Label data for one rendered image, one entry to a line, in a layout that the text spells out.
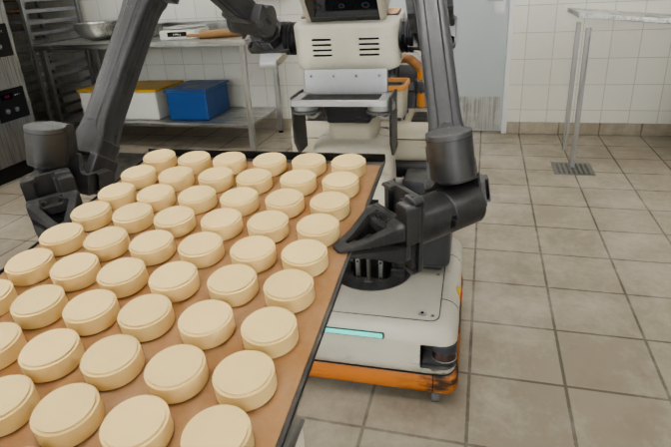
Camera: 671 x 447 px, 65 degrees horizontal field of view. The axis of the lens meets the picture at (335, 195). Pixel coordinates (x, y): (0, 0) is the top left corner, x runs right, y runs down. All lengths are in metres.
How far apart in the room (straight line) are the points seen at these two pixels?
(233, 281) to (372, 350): 1.18
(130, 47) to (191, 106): 3.58
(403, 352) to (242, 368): 1.25
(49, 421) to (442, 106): 0.58
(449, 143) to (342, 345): 1.15
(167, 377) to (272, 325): 0.10
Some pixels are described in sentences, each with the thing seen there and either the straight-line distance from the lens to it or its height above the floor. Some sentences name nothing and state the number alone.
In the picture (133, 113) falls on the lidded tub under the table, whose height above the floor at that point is 0.29.
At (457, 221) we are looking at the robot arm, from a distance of 0.66.
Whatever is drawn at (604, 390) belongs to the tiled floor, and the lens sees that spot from 1.98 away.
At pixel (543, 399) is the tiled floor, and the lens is 1.89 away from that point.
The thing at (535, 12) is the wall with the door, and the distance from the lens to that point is 4.50.
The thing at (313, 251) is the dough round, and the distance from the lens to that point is 0.57.
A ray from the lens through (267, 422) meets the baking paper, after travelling 0.44.
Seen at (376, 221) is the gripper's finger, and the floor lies 0.98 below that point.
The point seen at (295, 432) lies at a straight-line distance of 0.57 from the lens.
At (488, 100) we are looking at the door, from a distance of 4.61.
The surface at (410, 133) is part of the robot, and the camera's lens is 1.70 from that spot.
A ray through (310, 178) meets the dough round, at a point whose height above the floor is 1.00.
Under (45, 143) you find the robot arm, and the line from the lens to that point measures 0.89.
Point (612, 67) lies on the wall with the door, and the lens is 4.63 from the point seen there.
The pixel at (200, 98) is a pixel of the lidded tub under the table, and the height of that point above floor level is 0.42.
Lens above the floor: 1.24
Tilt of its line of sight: 22 degrees down
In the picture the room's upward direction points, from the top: 3 degrees counter-clockwise
